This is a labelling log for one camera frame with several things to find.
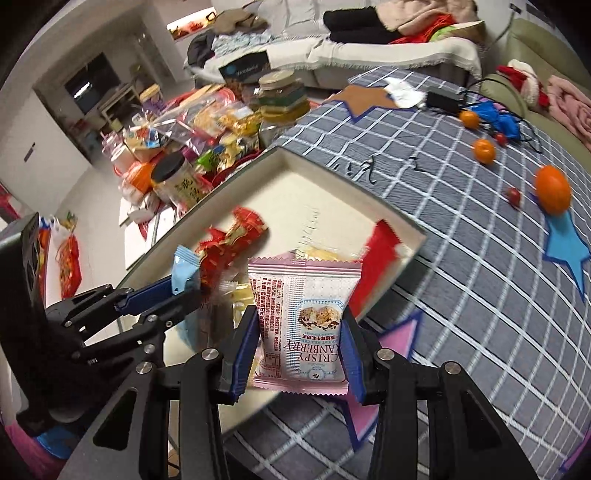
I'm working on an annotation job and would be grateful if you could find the black power adapter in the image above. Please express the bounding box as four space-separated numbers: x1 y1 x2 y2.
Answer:
425 88 464 115

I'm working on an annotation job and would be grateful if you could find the pink star cutout near tray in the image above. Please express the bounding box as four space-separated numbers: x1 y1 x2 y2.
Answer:
339 308 423 451

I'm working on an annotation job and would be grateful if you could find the red festive snack packet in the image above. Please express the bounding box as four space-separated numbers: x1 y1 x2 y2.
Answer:
195 206 267 293

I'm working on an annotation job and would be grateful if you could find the stacked tin jar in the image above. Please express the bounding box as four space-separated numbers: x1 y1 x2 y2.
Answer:
256 70 311 147

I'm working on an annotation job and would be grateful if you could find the yellow corn snack packet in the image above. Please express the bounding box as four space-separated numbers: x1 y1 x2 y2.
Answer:
294 245 360 262

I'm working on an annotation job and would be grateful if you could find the small mandarin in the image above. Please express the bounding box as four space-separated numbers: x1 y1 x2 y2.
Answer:
459 110 480 130
473 139 496 165

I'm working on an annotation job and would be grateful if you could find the grey checkered tablecloth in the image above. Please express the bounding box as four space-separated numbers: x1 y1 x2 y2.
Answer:
221 65 591 480

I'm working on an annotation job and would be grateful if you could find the black folded clothing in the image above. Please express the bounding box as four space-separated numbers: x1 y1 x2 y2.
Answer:
322 6 403 45

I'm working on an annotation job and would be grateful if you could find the grey sofa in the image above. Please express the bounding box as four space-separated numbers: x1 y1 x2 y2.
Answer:
184 0 486 91

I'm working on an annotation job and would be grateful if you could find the cherry tomato near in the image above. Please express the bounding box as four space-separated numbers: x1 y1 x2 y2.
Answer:
505 187 521 210

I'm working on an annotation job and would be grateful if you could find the small mandarin far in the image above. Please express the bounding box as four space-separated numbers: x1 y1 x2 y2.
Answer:
459 110 480 130

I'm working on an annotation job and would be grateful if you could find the blue crumpled bag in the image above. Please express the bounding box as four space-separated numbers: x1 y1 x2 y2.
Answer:
469 100 521 141

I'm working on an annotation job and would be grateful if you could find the pile of bagged snacks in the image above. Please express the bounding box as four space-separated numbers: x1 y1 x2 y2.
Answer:
103 84 263 236

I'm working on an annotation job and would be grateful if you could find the blue star cutout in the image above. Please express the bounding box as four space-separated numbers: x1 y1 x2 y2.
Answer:
529 193 590 300

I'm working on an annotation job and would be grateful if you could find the brown star cutout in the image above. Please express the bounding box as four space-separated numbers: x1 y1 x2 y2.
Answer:
325 85 410 123

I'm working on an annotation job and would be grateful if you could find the light blue wafer bar packet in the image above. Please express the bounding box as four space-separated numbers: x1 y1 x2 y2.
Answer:
171 244 202 351

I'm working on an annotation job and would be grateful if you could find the small mandarin near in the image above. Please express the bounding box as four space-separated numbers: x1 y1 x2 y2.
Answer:
473 139 496 165

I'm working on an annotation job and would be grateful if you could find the large orange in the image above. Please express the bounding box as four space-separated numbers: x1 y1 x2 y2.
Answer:
535 165 572 216

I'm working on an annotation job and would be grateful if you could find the long red snack bar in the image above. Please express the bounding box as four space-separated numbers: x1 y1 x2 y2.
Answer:
349 219 401 319

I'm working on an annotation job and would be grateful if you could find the green armchair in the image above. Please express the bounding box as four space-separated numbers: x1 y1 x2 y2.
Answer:
479 19 590 170

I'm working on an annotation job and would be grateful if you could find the white crumpled tissue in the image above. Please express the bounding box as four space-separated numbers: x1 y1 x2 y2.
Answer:
384 77 426 109

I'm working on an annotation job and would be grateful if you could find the pink blanket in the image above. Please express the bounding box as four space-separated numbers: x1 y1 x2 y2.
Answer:
547 75 591 149

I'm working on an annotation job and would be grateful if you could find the green-sided cardboard tray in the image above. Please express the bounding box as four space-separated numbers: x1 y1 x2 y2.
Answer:
117 146 429 434

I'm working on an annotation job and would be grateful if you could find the red white plush toy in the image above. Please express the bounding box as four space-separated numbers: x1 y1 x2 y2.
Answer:
496 59 550 112

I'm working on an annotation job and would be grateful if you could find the beige fleece coat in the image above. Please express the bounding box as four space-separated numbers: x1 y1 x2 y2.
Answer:
375 0 478 36

